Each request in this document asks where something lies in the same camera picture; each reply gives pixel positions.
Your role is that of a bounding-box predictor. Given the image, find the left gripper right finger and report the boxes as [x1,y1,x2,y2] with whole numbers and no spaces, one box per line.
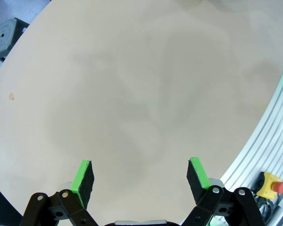
[179,157,267,226]

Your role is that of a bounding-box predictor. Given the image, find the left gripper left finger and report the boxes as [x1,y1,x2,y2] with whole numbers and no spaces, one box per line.
[20,160,102,226]

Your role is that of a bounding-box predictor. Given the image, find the yellow emergency stop button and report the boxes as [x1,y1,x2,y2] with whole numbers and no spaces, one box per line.
[256,171,283,201]

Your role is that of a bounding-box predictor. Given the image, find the black cable bundle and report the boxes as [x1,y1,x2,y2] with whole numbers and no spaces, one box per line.
[254,195,280,219]

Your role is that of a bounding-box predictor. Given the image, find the aluminium profile frame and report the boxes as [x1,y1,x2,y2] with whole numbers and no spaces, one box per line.
[212,44,283,226]

